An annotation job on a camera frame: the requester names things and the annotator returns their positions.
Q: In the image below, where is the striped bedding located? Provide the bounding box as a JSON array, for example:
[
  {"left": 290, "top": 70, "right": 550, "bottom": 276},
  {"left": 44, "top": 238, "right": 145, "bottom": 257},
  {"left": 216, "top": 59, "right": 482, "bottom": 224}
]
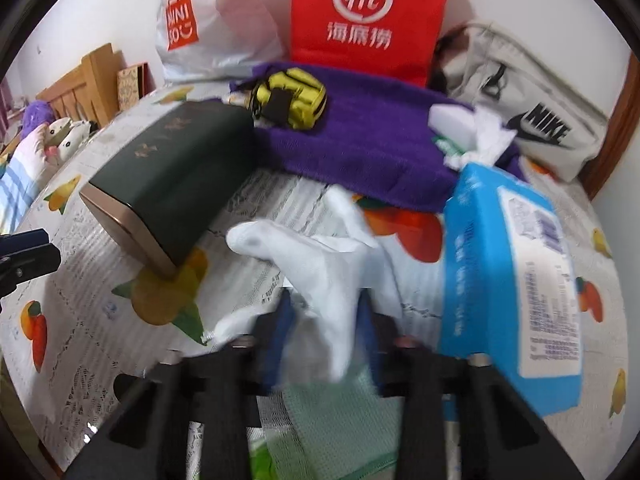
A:
[{"left": 1, "top": 122, "right": 56, "bottom": 235}]

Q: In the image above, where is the mint green cloth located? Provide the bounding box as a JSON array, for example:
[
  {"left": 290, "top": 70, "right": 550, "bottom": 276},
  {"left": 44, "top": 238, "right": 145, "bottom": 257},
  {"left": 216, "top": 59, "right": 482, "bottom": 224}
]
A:
[{"left": 259, "top": 370, "right": 402, "bottom": 479}]

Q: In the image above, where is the white Miniso plastic bag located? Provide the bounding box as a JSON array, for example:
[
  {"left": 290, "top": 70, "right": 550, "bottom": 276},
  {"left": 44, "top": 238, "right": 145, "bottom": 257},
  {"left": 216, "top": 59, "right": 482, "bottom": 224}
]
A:
[{"left": 155, "top": 0, "right": 284, "bottom": 82}]

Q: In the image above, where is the fruit print tablecloth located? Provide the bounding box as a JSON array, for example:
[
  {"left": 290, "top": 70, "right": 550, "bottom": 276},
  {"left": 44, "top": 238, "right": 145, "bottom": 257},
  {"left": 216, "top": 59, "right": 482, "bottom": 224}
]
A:
[{"left": 1, "top": 93, "right": 630, "bottom": 479}]

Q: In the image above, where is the purple plush toy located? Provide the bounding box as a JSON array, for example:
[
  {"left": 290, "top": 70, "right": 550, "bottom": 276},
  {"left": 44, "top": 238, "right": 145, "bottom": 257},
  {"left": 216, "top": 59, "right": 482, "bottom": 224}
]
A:
[{"left": 21, "top": 100, "right": 55, "bottom": 139}]

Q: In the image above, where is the purple towel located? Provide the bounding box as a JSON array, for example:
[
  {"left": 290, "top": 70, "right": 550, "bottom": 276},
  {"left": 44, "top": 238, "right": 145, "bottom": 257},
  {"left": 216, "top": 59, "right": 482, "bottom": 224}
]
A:
[{"left": 229, "top": 60, "right": 526, "bottom": 214}]

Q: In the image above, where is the red Haidilao paper bag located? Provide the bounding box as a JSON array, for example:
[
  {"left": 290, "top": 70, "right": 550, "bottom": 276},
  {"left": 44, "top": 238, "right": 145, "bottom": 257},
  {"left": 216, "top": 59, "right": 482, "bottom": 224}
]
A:
[{"left": 290, "top": 0, "right": 447, "bottom": 87}]

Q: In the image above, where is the patterned notebook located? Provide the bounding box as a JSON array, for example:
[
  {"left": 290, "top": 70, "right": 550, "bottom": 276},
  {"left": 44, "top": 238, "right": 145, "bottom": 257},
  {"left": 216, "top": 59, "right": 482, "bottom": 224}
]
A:
[{"left": 116, "top": 63, "right": 155, "bottom": 112}]

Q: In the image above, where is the grey Nike waist bag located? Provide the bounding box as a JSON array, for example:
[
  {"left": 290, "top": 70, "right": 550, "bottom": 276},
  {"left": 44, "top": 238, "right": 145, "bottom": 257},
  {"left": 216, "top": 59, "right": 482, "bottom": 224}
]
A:
[{"left": 434, "top": 22, "right": 608, "bottom": 182}]

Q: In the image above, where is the brown door frame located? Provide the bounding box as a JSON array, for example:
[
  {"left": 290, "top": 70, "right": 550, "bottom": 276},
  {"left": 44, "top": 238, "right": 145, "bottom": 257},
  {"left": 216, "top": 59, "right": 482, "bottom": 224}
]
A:
[{"left": 579, "top": 52, "right": 640, "bottom": 200}]

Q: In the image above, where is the green tissue pack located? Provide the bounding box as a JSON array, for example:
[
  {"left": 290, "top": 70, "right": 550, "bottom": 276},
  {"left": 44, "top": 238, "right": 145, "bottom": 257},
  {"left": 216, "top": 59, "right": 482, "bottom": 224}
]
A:
[{"left": 250, "top": 443, "right": 279, "bottom": 480}]

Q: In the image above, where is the blue tissue box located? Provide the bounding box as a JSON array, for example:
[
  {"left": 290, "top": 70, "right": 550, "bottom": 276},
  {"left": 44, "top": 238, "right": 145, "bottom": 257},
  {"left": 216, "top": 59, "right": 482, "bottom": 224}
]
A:
[{"left": 438, "top": 164, "right": 582, "bottom": 416}]

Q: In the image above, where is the dark green tea box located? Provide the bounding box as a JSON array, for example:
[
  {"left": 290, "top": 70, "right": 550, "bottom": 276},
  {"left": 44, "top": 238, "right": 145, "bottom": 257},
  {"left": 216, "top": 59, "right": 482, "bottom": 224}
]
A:
[{"left": 80, "top": 100, "right": 258, "bottom": 278}]

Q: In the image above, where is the wooden headboard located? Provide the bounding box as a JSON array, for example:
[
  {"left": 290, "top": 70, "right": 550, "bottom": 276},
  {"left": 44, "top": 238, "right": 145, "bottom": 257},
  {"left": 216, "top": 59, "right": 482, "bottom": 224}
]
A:
[{"left": 37, "top": 44, "right": 122, "bottom": 127}]

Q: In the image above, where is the panda plush pillow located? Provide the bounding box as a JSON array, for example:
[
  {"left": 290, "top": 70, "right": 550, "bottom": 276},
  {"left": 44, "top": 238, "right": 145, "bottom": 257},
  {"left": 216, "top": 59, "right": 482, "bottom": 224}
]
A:
[{"left": 44, "top": 117, "right": 96, "bottom": 165}]

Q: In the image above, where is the white sponge block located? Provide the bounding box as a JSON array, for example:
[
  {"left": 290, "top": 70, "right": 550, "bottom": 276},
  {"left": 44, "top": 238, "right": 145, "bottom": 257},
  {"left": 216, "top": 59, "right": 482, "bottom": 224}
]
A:
[{"left": 427, "top": 104, "right": 477, "bottom": 152}]

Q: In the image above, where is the yellow Adidas pouch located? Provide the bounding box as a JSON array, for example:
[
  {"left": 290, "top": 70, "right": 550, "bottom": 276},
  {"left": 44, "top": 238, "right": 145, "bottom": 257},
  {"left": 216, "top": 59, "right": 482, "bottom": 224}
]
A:
[{"left": 248, "top": 67, "right": 328, "bottom": 131}]

